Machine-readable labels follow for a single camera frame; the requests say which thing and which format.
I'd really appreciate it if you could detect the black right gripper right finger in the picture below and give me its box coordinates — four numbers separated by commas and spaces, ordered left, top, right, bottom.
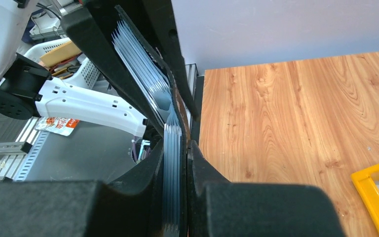
187, 141, 345, 237

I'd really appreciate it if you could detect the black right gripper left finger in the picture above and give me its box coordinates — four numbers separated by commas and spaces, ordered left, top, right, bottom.
0, 141, 163, 237

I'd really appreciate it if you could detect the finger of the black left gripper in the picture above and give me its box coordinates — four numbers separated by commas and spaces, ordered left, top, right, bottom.
61, 0, 164, 135
143, 0, 200, 121

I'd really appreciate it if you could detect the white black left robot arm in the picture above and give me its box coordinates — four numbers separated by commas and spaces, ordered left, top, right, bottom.
0, 0, 200, 137

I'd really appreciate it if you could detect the white plastic basket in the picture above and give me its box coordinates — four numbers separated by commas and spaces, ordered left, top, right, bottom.
24, 38, 100, 89

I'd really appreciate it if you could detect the orange snack packet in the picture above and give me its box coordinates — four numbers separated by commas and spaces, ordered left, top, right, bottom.
35, 117, 80, 136

